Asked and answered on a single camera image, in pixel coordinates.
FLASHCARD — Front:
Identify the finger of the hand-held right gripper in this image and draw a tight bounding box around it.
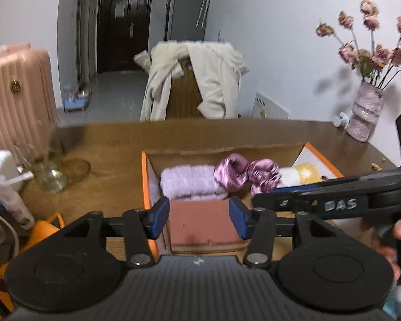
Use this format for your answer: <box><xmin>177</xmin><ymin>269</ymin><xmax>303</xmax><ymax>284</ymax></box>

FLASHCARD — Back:
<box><xmin>252</xmin><ymin>190</ymin><xmax>319</xmax><ymax>213</ymax></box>
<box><xmin>272</xmin><ymin>169</ymin><xmax>401</xmax><ymax>193</ymax></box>

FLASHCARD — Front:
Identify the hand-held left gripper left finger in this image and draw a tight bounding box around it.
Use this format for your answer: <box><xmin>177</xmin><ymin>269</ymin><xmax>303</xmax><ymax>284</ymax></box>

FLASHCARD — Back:
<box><xmin>58</xmin><ymin>197</ymin><xmax>170</xmax><ymax>268</ymax></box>

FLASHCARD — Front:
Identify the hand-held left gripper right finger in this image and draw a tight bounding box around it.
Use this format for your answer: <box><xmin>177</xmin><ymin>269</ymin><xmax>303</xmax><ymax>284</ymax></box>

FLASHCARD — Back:
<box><xmin>229</xmin><ymin>197</ymin><xmax>348</xmax><ymax>270</ymax></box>

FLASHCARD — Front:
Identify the yellow and white plush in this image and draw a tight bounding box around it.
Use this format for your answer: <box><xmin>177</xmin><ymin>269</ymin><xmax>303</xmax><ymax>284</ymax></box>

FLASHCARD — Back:
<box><xmin>277</xmin><ymin>162</ymin><xmax>321</xmax><ymax>186</ymax></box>

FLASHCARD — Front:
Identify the brown sponge block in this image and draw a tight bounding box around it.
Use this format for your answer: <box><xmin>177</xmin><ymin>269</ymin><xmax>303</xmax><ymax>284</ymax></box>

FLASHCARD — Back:
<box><xmin>169</xmin><ymin>199</ymin><xmax>251</xmax><ymax>246</ymax></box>

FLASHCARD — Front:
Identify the red cardboard box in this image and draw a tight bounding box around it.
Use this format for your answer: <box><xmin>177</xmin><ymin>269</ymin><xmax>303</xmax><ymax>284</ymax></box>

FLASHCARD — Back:
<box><xmin>141</xmin><ymin>142</ymin><xmax>345</xmax><ymax>265</ymax></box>

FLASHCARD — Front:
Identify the lilac fluffy towel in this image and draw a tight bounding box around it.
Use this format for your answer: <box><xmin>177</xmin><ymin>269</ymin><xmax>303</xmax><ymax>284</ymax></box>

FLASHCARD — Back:
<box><xmin>160</xmin><ymin>164</ymin><xmax>229</xmax><ymax>201</ymax></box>

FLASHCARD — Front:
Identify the mauve satin scrunchie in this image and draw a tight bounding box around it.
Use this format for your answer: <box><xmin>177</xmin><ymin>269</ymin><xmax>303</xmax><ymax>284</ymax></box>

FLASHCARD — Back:
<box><xmin>214</xmin><ymin>153</ymin><xmax>283</xmax><ymax>198</ymax></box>

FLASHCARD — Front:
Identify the small white jar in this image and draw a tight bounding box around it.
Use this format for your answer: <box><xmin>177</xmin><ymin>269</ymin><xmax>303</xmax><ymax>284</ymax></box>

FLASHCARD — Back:
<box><xmin>333</xmin><ymin>111</ymin><xmax>351</xmax><ymax>128</ymax></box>

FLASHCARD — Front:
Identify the lilac textured vase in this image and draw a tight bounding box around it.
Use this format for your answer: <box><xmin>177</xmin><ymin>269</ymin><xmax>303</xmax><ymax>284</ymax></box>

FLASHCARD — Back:
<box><xmin>346</xmin><ymin>81</ymin><xmax>385</xmax><ymax>143</ymax></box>

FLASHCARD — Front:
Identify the white desk calendar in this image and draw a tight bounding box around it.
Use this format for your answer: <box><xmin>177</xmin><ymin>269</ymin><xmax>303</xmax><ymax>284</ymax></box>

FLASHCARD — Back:
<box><xmin>252</xmin><ymin>90</ymin><xmax>290</xmax><ymax>120</ymax></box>

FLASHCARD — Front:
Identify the clear glass cup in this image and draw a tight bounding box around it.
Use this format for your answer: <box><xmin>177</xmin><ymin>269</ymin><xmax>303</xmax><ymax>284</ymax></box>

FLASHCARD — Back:
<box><xmin>11</xmin><ymin>120</ymin><xmax>69</xmax><ymax>194</ymax></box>

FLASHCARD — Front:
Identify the wooden chair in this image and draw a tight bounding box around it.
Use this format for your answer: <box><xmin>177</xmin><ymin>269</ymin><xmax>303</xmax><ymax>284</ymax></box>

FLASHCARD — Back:
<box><xmin>167</xmin><ymin>57</ymin><xmax>204</xmax><ymax>119</ymax></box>

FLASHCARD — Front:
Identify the dried pink rose bouquet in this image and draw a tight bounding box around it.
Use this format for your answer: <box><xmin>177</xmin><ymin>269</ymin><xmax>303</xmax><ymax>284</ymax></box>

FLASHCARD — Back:
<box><xmin>316</xmin><ymin>0</ymin><xmax>401</xmax><ymax>89</ymax></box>

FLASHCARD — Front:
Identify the cream coat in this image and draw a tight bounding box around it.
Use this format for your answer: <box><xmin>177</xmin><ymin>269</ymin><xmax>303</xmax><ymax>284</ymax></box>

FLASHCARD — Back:
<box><xmin>134</xmin><ymin>40</ymin><xmax>249</xmax><ymax>121</ymax></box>

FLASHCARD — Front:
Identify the small blue footstool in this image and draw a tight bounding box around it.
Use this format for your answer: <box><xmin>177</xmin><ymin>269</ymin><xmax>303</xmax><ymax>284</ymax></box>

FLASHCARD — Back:
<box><xmin>63</xmin><ymin>85</ymin><xmax>91</xmax><ymax>112</ymax></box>

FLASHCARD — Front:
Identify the white plastic stick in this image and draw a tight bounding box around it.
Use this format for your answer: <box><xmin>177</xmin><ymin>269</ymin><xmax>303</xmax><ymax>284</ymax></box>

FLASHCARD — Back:
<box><xmin>5</xmin><ymin>172</ymin><xmax>34</xmax><ymax>186</ymax></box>

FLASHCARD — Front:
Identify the small white spray bottle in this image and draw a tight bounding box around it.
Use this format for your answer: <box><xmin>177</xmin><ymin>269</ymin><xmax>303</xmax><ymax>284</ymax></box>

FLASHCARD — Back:
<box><xmin>0</xmin><ymin>174</ymin><xmax>36</xmax><ymax>230</ymax></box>

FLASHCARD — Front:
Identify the dark entrance door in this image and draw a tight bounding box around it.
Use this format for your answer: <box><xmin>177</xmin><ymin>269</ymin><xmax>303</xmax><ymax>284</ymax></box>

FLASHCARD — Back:
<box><xmin>97</xmin><ymin>0</ymin><xmax>153</xmax><ymax>73</ymax></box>

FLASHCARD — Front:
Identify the pink ribbed suitcase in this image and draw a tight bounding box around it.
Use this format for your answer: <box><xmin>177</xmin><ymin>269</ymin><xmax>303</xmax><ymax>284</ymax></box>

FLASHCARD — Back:
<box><xmin>0</xmin><ymin>43</ymin><xmax>59</xmax><ymax>151</ymax></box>

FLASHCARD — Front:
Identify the grey interior door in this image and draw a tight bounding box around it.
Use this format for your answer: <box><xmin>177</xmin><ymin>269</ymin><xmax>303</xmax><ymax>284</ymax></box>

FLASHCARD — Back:
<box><xmin>76</xmin><ymin>0</ymin><xmax>97</xmax><ymax>84</ymax></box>

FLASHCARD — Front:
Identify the grey refrigerator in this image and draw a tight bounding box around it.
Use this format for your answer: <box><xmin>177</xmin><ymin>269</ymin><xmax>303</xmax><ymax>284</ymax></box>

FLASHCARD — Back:
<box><xmin>165</xmin><ymin>0</ymin><xmax>209</xmax><ymax>42</ymax></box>

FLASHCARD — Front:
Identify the thin white cord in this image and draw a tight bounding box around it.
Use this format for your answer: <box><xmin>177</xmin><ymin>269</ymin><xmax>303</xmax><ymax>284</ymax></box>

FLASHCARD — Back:
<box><xmin>0</xmin><ymin>207</ymin><xmax>20</xmax><ymax>251</ymax></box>

